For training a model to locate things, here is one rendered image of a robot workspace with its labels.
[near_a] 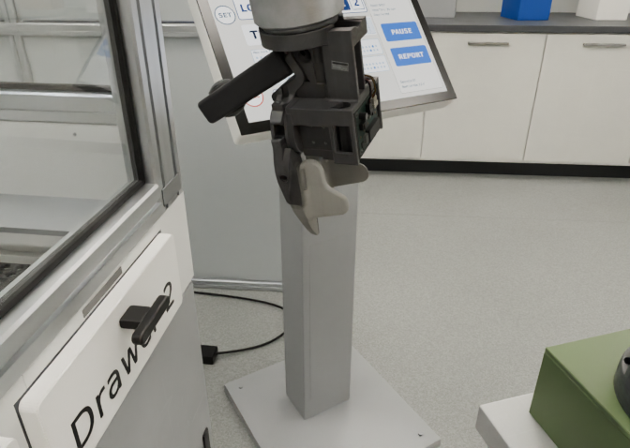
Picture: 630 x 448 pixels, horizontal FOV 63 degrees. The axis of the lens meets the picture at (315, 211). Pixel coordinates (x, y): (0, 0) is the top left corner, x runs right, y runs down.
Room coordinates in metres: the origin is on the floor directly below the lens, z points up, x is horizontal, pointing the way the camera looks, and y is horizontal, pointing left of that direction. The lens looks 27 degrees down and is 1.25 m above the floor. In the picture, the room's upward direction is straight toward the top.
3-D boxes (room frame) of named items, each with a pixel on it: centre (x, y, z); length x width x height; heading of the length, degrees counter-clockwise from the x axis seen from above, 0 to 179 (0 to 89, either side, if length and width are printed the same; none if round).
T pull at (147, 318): (0.44, 0.18, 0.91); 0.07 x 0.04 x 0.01; 172
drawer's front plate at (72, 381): (0.44, 0.21, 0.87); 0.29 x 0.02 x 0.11; 172
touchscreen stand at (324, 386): (1.11, -0.03, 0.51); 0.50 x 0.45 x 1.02; 30
